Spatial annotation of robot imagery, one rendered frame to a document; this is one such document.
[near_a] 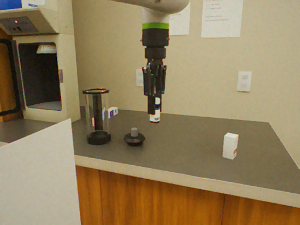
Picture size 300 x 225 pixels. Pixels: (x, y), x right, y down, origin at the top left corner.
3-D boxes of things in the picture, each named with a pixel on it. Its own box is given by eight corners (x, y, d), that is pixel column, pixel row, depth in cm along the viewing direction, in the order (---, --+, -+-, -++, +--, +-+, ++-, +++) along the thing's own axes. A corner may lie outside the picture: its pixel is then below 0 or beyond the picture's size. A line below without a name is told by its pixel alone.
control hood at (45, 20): (12, 35, 115) (9, 15, 112) (60, 33, 104) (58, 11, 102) (-10, 33, 104) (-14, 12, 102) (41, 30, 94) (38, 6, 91)
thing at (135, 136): (129, 137, 96) (129, 124, 95) (148, 140, 93) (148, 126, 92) (119, 146, 88) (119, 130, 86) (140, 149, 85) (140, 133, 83)
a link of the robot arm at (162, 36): (162, 27, 66) (176, 30, 73) (132, 29, 72) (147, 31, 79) (162, 47, 67) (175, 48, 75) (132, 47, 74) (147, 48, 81)
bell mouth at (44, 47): (53, 53, 131) (51, 44, 130) (77, 53, 126) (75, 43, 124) (29, 53, 115) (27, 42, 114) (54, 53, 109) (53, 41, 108)
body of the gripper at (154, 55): (152, 47, 79) (152, 72, 82) (139, 47, 72) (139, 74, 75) (170, 47, 75) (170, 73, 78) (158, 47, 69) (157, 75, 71)
